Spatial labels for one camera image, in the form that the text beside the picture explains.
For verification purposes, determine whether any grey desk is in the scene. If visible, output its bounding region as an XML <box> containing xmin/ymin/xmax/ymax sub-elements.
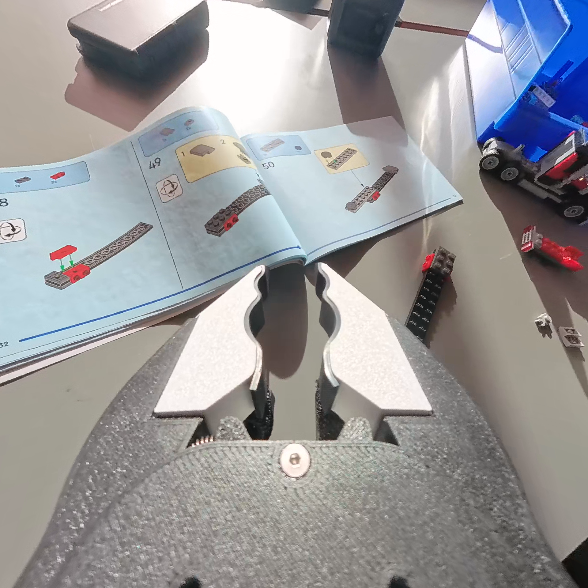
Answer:
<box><xmin>0</xmin><ymin>0</ymin><xmax>588</xmax><ymax>570</ymax></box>

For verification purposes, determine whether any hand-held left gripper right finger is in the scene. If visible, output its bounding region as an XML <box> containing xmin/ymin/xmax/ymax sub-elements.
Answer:
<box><xmin>315</xmin><ymin>263</ymin><xmax>433</xmax><ymax>439</ymax></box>

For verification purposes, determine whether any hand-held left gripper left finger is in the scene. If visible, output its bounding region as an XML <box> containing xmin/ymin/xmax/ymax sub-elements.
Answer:
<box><xmin>153</xmin><ymin>265</ymin><xmax>276</xmax><ymax>439</ymax></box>

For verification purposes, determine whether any blue plastic bin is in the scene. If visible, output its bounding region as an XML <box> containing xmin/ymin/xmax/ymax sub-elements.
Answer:
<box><xmin>465</xmin><ymin>0</ymin><xmax>588</xmax><ymax>161</ymax></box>

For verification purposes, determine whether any light blue instruction booklet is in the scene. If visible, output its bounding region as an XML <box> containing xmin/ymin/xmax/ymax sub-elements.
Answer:
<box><xmin>0</xmin><ymin>107</ymin><xmax>464</xmax><ymax>384</ymax></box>

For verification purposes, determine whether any dark box-shaped device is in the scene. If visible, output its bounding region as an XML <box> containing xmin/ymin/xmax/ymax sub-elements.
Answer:
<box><xmin>327</xmin><ymin>0</ymin><xmax>405</xmax><ymax>56</ymax></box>

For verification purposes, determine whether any long black brick beam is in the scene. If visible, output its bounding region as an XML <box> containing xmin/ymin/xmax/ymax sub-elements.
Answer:
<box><xmin>405</xmin><ymin>247</ymin><xmax>458</xmax><ymax>345</ymax></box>

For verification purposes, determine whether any black power adapter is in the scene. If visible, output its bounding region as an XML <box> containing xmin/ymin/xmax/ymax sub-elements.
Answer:
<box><xmin>66</xmin><ymin>0</ymin><xmax>209</xmax><ymax>76</ymax></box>

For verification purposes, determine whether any red black toy brick truck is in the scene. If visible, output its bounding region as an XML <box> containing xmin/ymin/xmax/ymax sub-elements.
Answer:
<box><xmin>479</xmin><ymin>122</ymin><xmax>588</xmax><ymax>223</ymax></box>

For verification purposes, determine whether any red brick sub-assembly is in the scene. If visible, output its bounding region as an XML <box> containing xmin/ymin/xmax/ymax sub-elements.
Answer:
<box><xmin>521</xmin><ymin>225</ymin><xmax>585</xmax><ymax>272</ymax></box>

